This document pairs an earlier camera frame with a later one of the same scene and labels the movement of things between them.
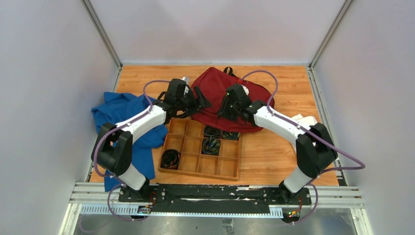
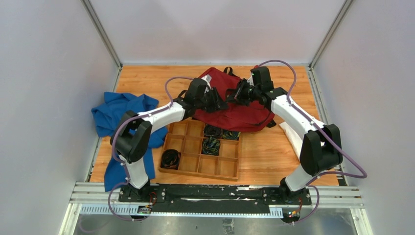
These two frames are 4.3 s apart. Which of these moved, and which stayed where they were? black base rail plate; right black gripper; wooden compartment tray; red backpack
Moved: right black gripper
Stayed: wooden compartment tray; red backpack; black base rail plate
